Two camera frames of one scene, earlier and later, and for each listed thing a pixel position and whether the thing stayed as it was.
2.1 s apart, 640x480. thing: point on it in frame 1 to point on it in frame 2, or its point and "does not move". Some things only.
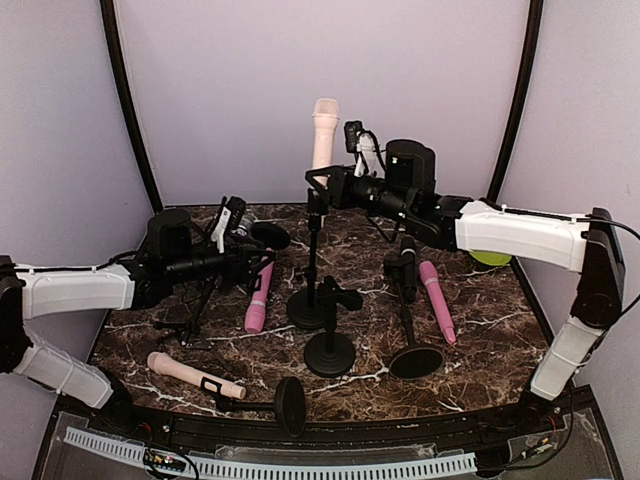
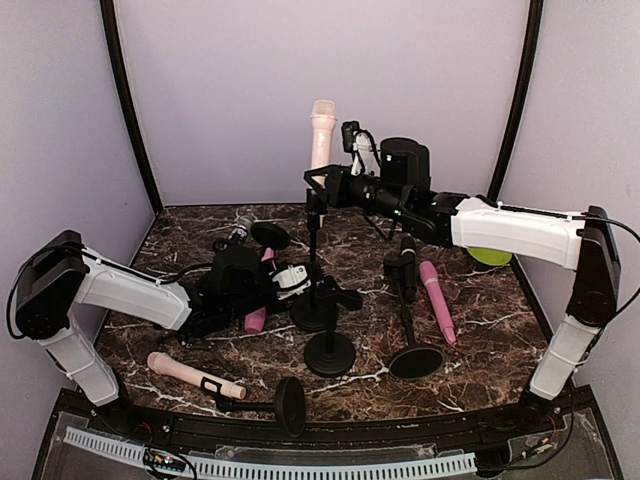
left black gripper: x=242 y=272 to x=286 y=306
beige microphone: x=324 y=120 does not move
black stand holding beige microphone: x=305 y=308 does not move
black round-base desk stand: x=329 y=355 does not move
